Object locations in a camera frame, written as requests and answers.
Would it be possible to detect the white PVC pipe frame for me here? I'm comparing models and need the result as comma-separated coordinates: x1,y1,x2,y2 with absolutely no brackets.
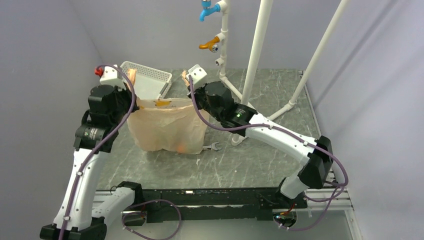
218,0,348,137

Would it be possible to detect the translucent orange plastic bag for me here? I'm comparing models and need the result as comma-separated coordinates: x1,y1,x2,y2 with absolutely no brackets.
126,67,210,155

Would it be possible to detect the white plastic basket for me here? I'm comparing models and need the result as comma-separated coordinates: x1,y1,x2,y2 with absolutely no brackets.
120,61,173,100

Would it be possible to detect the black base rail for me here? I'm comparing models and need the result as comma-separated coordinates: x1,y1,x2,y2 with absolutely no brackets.
125,187,308,223

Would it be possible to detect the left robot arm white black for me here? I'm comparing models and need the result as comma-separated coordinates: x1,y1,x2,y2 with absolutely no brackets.
39,84,139,240

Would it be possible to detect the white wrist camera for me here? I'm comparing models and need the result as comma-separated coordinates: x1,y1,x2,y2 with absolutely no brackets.
94,64,127,90
185,64,208,89

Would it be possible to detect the blue faucet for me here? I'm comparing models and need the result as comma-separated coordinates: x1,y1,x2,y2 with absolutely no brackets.
199,0,221,22

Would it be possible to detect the silver wrench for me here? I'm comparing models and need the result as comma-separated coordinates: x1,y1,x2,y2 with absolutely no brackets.
202,141,222,151

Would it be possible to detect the orange faucet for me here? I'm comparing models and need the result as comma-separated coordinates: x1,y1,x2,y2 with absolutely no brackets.
198,36,221,53

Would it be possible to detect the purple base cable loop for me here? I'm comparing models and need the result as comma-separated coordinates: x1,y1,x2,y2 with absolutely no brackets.
121,199,182,240

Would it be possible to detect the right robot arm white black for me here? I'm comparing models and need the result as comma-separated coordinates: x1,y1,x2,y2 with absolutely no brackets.
189,81,333,208

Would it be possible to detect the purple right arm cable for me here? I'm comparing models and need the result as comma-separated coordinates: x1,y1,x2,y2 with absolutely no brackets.
187,74,349,232

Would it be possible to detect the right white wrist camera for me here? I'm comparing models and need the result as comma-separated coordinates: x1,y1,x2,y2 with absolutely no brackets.
185,64,208,89

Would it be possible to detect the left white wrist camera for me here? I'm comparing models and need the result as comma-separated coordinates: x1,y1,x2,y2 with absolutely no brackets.
94,64,127,90

